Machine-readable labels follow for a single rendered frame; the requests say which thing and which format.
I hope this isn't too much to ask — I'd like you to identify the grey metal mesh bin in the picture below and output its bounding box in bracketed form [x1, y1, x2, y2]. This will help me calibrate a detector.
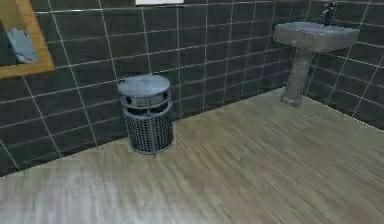
[117, 74, 175, 157]

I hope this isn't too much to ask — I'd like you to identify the black sink tap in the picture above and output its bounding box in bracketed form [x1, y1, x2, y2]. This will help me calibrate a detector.
[320, 1, 338, 27]

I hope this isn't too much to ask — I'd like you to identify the white wall fixture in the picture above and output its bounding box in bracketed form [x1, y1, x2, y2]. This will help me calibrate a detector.
[135, 0, 185, 6]

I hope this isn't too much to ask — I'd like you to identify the grey pedestal sink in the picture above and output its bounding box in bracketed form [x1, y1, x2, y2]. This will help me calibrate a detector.
[273, 21, 361, 108]

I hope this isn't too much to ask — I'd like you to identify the wooden framed wall picture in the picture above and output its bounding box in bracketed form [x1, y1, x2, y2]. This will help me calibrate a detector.
[0, 0, 56, 80]

